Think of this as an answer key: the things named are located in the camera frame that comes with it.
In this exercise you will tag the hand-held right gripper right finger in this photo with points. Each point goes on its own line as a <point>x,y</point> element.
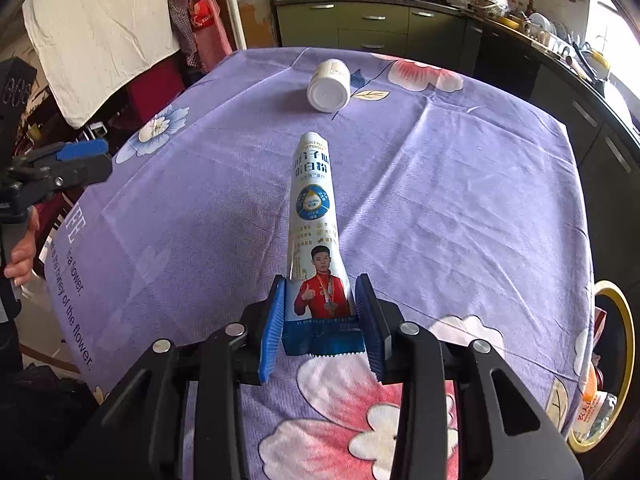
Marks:
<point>370,330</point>

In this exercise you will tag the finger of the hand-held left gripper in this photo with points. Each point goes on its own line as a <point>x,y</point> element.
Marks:
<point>85,170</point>
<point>82,150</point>

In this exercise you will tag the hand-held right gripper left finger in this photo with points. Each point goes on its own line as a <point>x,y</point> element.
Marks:
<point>270,335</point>

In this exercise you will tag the white blue sachet packet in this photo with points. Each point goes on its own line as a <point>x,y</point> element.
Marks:
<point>315,220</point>

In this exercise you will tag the yellow rimmed blue trash bin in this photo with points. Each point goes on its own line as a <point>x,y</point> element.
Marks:
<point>627,330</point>

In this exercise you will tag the person's left hand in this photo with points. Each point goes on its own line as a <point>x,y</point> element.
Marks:
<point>22,260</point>

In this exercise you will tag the white hanging cloth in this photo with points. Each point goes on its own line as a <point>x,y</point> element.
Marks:
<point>100,35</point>

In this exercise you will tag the purple floral tablecloth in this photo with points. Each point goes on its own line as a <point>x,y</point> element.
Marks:
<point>450,185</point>

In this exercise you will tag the red checkered apron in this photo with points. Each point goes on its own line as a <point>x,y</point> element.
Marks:
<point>205,15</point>

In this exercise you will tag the wooden framed glass door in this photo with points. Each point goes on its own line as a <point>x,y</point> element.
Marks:
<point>250,10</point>

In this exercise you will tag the orange label plastic bottle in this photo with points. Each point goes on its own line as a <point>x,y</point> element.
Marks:
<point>590,405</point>

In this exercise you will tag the white plastic jar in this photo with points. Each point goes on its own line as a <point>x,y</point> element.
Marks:
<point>327,92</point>

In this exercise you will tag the dish rack with dishes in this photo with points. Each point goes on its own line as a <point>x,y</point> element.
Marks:
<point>560,40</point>

